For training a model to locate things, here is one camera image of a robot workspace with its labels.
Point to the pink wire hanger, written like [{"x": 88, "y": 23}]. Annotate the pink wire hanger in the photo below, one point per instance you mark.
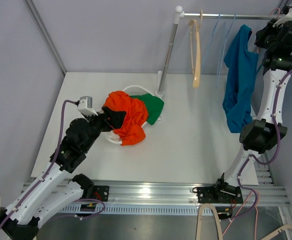
[{"x": 276, "y": 12}]

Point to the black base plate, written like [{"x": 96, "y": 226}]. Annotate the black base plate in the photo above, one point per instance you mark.
[
  {"x": 100, "y": 192},
  {"x": 218, "y": 195}
]

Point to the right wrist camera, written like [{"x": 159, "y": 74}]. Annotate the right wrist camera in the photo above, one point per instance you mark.
[{"x": 283, "y": 19}]

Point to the beige hanger on floor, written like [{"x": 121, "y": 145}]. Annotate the beige hanger on floor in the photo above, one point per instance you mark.
[{"x": 208, "y": 223}]

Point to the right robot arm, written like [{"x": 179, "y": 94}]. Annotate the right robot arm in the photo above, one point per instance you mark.
[{"x": 265, "y": 131}]

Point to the aluminium mounting rail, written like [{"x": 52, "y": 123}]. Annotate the aluminium mounting rail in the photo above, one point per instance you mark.
[{"x": 123, "y": 197}]

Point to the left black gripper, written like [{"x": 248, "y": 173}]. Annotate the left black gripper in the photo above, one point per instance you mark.
[{"x": 115, "y": 121}]

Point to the blue t shirt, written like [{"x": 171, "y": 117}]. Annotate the blue t shirt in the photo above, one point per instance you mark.
[{"x": 242, "y": 69}]

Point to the white plastic basket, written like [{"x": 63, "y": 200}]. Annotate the white plastic basket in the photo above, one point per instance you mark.
[{"x": 138, "y": 109}]

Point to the beige hanger at corner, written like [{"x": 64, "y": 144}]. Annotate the beige hanger at corner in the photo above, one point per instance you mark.
[{"x": 284, "y": 228}]

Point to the pink hanger on floor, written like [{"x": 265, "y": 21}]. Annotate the pink hanger on floor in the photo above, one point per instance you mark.
[{"x": 257, "y": 200}]

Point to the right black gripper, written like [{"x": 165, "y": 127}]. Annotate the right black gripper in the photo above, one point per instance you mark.
[{"x": 260, "y": 34}]

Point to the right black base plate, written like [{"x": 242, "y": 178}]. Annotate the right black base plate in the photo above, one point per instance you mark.
[{"x": 218, "y": 195}]

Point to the beige plastic hanger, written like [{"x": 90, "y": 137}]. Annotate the beige plastic hanger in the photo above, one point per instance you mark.
[{"x": 195, "y": 49}]

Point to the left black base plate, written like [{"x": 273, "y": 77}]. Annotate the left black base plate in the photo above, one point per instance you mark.
[{"x": 100, "y": 192}]

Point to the white t shirt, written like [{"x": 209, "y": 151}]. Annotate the white t shirt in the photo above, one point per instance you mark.
[{"x": 112, "y": 137}]

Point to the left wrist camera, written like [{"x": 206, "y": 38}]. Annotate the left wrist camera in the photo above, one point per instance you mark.
[{"x": 85, "y": 106}]

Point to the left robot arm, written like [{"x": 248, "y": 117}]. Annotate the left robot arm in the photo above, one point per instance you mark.
[{"x": 23, "y": 218}]

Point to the orange t shirt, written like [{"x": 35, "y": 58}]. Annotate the orange t shirt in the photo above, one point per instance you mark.
[{"x": 131, "y": 132}]

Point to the green t shirt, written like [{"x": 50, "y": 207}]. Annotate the green t shirt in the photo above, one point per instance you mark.
[{"x": 154, "y": 106}]

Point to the light blue wire hanger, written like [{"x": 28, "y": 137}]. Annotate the light blue wire hanger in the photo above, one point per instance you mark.
[{"x": 213, "y": 52}]

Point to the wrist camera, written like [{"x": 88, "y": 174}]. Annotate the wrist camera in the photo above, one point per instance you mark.
[
  {"x": 283, "y": 19},
  {"x": 85, "y": 106}
]

